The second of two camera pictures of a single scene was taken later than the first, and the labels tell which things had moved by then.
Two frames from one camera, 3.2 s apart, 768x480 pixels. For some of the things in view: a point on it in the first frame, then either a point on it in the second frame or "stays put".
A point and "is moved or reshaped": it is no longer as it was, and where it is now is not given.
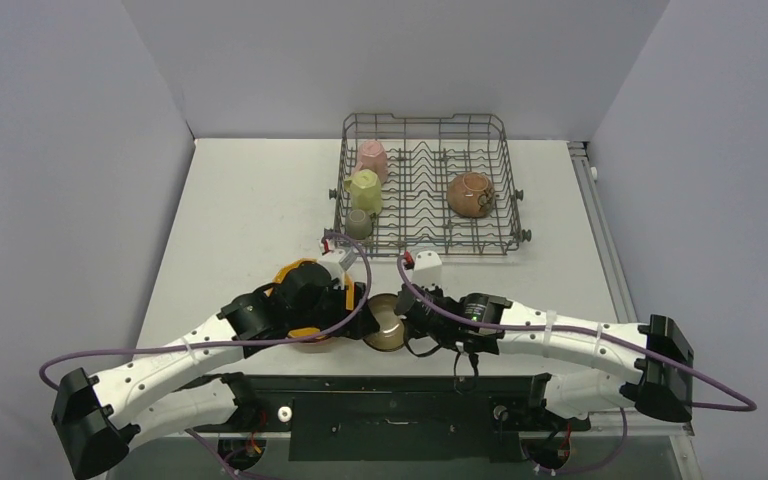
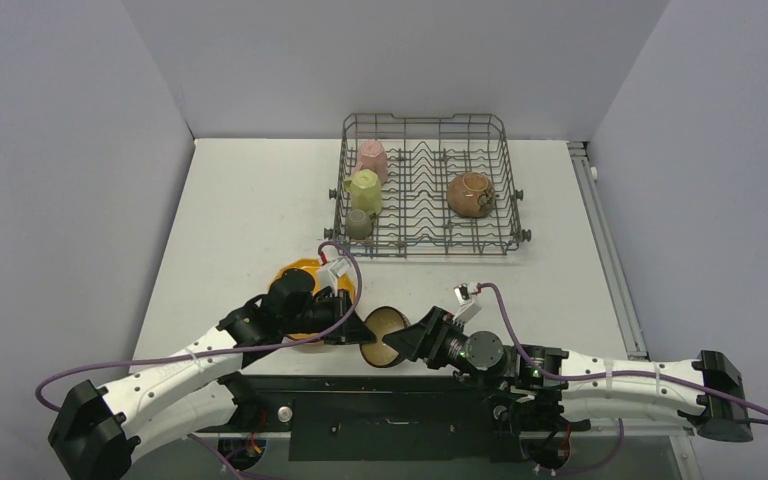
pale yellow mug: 365,191 stays put
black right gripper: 411,302 to 432,336
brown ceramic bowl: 391,333 is moved or reshaped
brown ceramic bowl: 471,195 stays put
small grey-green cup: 359,224 stays put
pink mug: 373,157 stays put
